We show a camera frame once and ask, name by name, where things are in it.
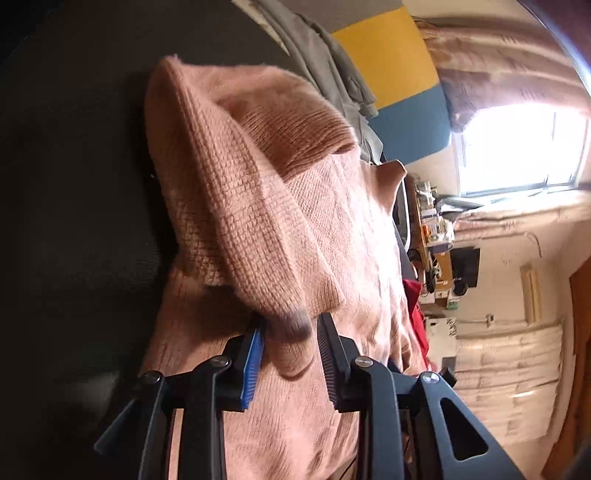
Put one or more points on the grey garment on chair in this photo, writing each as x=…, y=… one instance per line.
x=330, y=69

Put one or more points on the pink knitted sweater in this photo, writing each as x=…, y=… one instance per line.
x=274, y=212

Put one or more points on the wooden desk with clutter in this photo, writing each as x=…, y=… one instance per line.
x=431, y=244

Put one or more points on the red knitted sweater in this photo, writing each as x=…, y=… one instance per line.
x=413, y=291

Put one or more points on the patterned window curtain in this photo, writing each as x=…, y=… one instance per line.
x=483, y=65

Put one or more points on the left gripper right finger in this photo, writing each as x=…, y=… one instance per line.
x=409, y=427

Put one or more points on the black monitor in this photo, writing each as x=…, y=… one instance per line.
x=465, y=269

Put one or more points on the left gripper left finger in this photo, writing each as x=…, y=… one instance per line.
x=182, y=414

